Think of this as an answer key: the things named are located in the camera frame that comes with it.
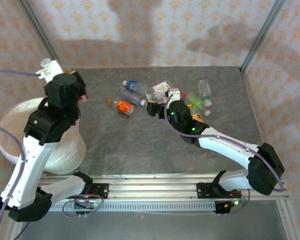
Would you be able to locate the bottle white green label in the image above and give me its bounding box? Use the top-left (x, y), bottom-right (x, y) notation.
top-left (145, 79), bottom-right (176, 101)

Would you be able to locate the green plastic bottle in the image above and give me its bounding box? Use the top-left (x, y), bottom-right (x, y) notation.
top-left (186, 91), bottom-right (206, 111)

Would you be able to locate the clear crushed plastic bottle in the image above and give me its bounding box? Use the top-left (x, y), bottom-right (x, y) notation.
top-left (117, 86), bottom-right (148, 107)

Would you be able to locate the bright orange label bottle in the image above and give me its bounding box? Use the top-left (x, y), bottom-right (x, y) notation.
top-left (106, 97), bottom-right (136, 117)

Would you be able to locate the clear bottle green neck ring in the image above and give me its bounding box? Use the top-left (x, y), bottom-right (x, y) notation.
top-left (197, 79), bottom-right (213, 107)

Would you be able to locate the translucent plastic bin liner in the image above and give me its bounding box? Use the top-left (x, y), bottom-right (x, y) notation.
top-left (0, 97), bottom-right (82, 166)

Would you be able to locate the white plastic waste bin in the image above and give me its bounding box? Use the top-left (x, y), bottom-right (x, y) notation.
top-left (0, 97), bottom-right (88, 176)

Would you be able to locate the blue label water bottle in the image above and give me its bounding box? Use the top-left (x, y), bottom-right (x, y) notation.
top-left (122, 79), bottom-right (150, 95)

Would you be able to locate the grey metal front panel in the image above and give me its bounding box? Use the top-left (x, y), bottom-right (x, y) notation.
top-left (17, 209), bottom-right (291, 240)

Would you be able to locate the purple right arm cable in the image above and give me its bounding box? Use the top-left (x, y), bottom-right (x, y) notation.
top-left (164, 93), bottom-right (286, 216)

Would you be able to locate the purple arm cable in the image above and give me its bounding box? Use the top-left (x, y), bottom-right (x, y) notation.
top-left (0, 70), bottom-right (104, 240)
top-left (164, 93), bottom-right (286, 216)

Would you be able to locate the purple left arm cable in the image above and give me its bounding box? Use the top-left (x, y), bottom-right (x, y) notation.
top-left (0, 70), bottom-right (104, 240)

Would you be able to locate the aluminium frame post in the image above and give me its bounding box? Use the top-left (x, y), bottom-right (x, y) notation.
top-left (239, 0), bottom-right (288, 74)
top-left (16, 0), bottom-right (67, 75)

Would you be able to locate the aluminium mounting rail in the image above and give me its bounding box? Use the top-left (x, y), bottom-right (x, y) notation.
top-left (37, 173), bottom-right (291, 202)

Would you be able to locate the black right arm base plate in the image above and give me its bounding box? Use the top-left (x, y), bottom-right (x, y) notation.
top-left (196, 182), bottom-right (242, 200)

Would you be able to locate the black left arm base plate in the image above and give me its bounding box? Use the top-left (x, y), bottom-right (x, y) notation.
top-left (63, 183), bottom-right (110, 201)

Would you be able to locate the white slotted cable duct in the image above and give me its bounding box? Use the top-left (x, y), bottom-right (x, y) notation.
top-left (49, 201), bottom-right (216, 212)

